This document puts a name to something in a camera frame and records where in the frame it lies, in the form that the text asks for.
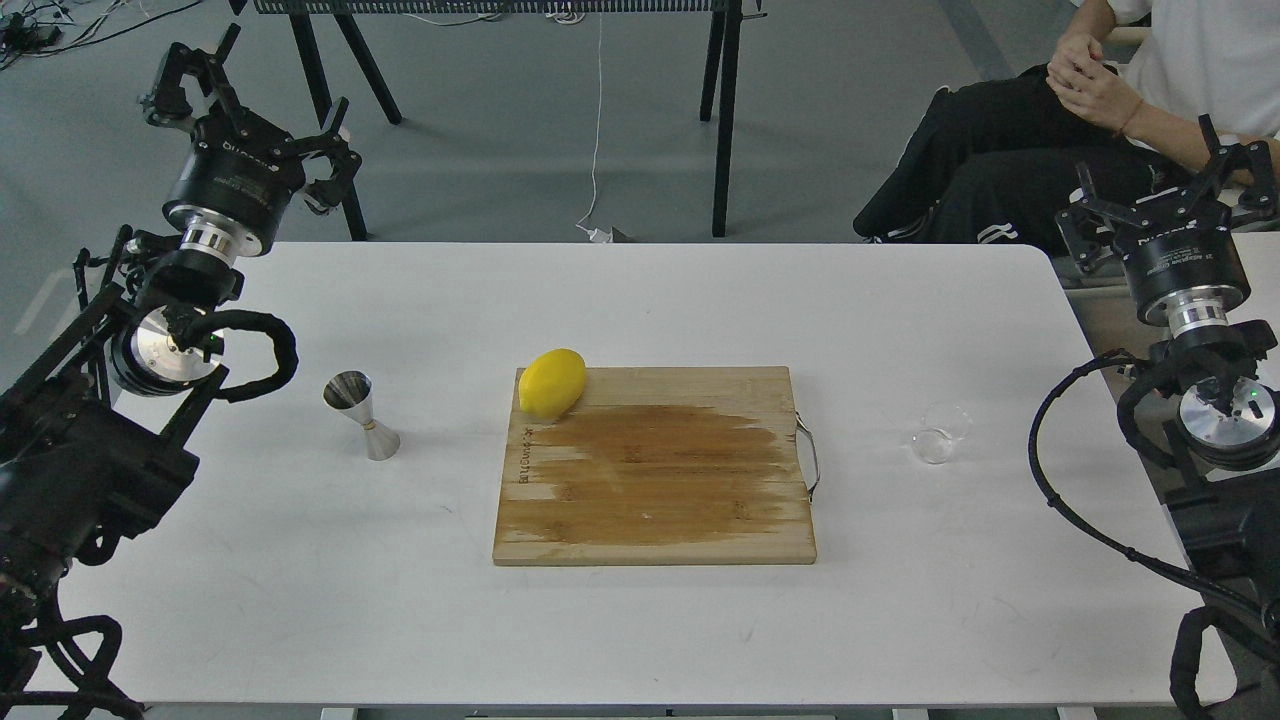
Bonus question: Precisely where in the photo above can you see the person's clasped hands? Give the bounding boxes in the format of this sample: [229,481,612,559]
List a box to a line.
[1046,29,1143,136]

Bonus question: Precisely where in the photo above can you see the steel jigger measuring cup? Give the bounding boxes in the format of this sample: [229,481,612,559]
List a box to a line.
[323,370,401,461]

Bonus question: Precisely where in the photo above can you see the clear glass cup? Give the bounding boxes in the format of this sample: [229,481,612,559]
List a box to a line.
[909,402,973,465]

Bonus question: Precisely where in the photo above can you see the white power cable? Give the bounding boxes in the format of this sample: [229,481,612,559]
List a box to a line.
[573,10,635,243]

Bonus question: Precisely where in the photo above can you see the black trestle table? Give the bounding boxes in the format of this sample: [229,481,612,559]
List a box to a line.
[239,1,755,241]

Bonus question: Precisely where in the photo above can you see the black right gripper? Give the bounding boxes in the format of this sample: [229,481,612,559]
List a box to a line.
[1056,114,1277,327]

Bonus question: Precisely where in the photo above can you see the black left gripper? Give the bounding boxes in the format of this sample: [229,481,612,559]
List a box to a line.
[140,23,362,258]

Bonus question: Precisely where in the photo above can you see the wooden cutting board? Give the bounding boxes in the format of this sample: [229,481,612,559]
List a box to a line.
[492,366,817,568]

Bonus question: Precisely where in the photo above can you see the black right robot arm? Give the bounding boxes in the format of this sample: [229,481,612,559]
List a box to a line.
[1027,117,1279,719]

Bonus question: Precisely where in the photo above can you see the seated person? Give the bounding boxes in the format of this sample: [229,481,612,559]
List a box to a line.
[852,1,1279,256]

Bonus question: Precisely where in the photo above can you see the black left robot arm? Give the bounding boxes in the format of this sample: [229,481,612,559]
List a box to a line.
[1,24,361,719]

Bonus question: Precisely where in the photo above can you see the cables on floor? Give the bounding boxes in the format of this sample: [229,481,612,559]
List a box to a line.
[0,0,206,70]

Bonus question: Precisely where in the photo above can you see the yellow lemon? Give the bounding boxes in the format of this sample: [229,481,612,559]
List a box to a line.
[517,348,588,421]

